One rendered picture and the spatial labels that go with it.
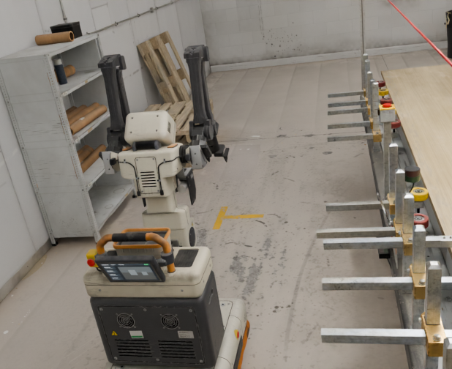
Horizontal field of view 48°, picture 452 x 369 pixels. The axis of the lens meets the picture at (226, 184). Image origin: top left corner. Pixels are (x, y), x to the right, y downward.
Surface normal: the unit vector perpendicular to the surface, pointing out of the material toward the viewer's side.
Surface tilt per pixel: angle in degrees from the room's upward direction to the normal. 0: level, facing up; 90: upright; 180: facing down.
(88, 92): 90
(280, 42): 90
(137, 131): 48
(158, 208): 82
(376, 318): 0
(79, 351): 0
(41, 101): 90
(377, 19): 90
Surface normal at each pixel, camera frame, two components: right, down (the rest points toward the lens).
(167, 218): -0.22, 0.29
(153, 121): -0.24, -0.30
